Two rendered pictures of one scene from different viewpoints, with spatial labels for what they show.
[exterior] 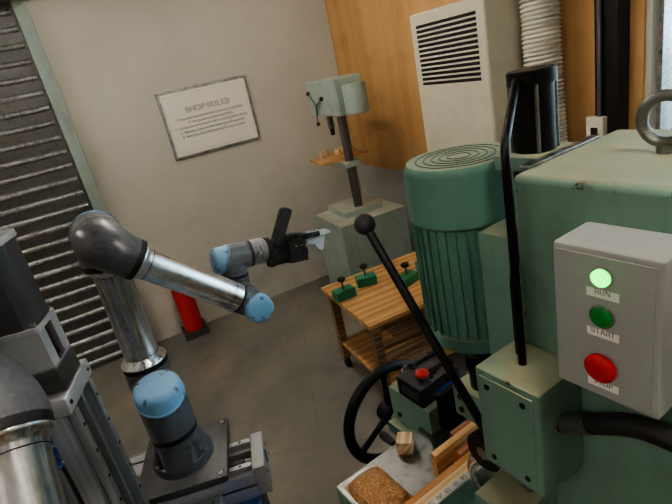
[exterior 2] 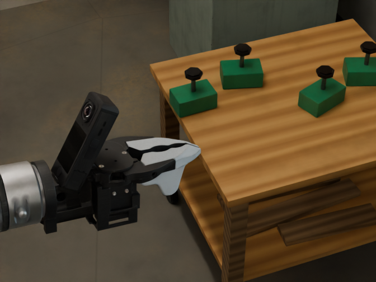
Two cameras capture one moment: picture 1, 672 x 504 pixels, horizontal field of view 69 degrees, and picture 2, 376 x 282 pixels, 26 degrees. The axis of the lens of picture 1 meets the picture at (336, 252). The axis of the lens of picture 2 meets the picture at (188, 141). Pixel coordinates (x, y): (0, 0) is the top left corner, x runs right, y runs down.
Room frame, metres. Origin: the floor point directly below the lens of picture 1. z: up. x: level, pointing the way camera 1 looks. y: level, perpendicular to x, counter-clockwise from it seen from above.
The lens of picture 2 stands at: (0.66, 0.02, 1.91)
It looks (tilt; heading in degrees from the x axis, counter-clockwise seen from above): 42 degrees down; 0
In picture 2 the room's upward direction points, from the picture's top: straight up
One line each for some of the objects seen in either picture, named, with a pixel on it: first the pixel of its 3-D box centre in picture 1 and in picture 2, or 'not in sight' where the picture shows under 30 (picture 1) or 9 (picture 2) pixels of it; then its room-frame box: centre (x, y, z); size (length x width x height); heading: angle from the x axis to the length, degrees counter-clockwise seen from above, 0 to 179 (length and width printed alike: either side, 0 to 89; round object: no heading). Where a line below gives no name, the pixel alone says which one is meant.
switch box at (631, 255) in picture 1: (620, 316); not in sight; (0.40, -0.25, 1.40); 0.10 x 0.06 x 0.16; 30
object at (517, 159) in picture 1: (537, 137); not in sight; (0.62, -0.29, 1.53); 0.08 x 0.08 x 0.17; 30
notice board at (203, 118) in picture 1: (210, 117); not in sight; (3.64, 0.66, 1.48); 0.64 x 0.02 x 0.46; 112
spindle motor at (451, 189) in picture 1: (469, 247); not in sight; (0.74, -0.22, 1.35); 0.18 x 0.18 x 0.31
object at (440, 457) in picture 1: (473, 435); not in sight; (0.77, -0.19, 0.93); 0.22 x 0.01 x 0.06; 120
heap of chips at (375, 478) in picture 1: (378, 488); not in sight; (0.71, 0.02, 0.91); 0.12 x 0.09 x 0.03; 30
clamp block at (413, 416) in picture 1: (432, 399); not in sight; (0.92, -0.14, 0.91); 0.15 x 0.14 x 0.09; 120
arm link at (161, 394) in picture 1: (163, 403); not in sight; (1.04, 0.50, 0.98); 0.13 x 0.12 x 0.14; 27
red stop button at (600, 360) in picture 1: (599, 368); not in sight; (0.38, -0.22, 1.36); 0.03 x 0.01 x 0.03; 30
